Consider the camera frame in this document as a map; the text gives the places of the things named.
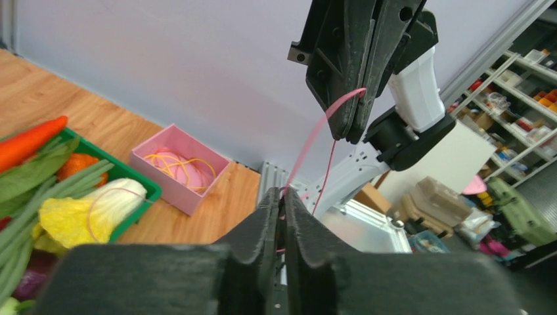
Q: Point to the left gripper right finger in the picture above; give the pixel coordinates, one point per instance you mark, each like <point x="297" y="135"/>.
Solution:
<point x="325" y="275"/>

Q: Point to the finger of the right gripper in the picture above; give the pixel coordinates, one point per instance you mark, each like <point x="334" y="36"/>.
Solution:
<point x="334" y="46"/>
<point x="394" y="17"/>

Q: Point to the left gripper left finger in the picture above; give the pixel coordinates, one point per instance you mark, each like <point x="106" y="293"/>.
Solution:
<point x="234" y="275"/>

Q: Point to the pink rubber band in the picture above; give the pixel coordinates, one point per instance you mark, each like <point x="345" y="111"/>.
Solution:
<point x="334" y="107"/>

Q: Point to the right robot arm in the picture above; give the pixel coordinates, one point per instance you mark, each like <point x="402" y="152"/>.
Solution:
<point x="407" y="119"/>

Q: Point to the pink plastic box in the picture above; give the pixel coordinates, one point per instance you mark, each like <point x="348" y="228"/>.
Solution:
<point x="176" y="140"/>

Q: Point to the yellow rubber bands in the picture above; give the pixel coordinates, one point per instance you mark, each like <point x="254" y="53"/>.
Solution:
<point x="193" y="173"/>

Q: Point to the storage shelf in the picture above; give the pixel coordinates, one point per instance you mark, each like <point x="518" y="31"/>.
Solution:
<point x="512" y="105"/>

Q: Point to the green plastic tray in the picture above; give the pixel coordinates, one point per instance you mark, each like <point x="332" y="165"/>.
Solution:
<point x="119" y="205"/>

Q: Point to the yellow napa cabbage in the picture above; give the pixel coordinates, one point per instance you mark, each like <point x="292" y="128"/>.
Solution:
<point x="68" y="222"/>

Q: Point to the purple eggplant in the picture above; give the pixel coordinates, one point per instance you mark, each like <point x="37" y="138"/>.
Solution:
<point x="35" y="275"/>

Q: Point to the orange small vegetable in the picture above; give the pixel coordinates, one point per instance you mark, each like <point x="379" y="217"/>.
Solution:
<point x="80" y="167"/>

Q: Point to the green long beans bundle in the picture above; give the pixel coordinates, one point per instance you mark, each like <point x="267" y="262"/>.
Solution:
<point x="17" y="240"/>

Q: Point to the green leafy vegetable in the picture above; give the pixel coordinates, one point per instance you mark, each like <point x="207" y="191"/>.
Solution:
<point x="19" y="183"/>

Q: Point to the orange carrot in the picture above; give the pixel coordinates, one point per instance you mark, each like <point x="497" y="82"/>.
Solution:
<point x="18" y="148"/>

